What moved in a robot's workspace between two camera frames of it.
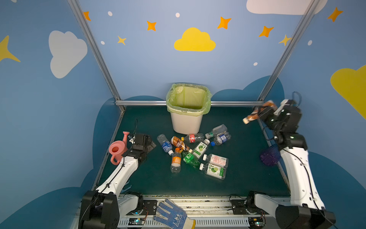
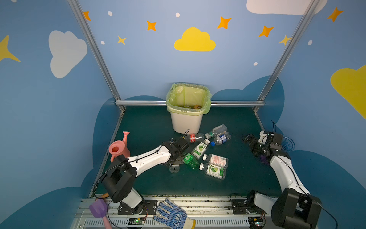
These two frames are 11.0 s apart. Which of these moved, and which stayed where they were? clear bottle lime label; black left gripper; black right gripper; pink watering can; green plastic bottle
Moved: black right gripper; black left gripper
Stayed: pink watering can; clear bottle lime label; green plastic bottle
